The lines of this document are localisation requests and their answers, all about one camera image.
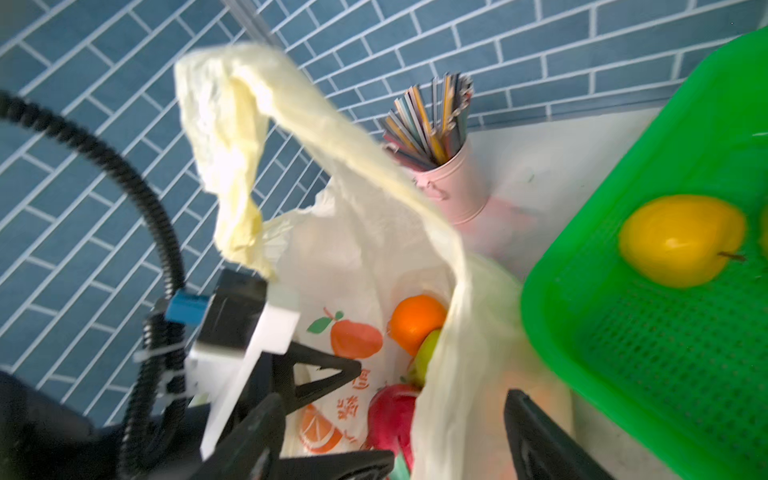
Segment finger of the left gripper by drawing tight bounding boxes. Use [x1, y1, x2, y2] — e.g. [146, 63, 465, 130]
[272, 341, 364, 416]
[277, 450, 395, 480]

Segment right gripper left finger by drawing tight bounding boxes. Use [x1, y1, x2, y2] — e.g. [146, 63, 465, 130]
[191, 393, 286, 480]

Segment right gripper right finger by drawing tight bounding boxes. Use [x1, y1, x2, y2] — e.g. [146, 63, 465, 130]
[504, 389, 614, 480]

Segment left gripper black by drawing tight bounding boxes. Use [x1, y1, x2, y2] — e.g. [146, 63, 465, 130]
[1, 354, 278, 479]

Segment red dragon fruit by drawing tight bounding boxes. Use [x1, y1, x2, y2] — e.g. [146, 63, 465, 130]
[365, 384, 420, 479]

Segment yellow printed plastic bag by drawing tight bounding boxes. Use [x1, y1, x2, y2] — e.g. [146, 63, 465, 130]
[174, 43, 572, 479]

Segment yellow apple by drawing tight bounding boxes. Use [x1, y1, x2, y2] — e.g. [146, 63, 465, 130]
[618, 195, 747, 289]

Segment orange fruit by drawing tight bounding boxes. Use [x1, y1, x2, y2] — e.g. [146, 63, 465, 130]
[387, 294, 447, 356]

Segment green pear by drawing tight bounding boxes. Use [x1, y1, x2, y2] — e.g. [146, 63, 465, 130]
[409, 329, 442, 388]

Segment green plastic basket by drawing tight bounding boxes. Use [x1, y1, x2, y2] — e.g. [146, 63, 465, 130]
[521, 29, 767, 479]

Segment pink pencil cup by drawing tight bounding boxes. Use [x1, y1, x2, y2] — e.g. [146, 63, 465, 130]
[396, 141, 490, 225]

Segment bundle of coloured pencils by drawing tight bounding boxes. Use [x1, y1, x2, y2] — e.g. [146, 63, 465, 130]
[381, 73, 474, 172]

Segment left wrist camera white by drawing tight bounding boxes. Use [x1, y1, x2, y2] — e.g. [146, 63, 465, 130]
[165, 270, 300, 460]

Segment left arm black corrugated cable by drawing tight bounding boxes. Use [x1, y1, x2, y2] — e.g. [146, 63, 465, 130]
[0, 89, 188, 480]

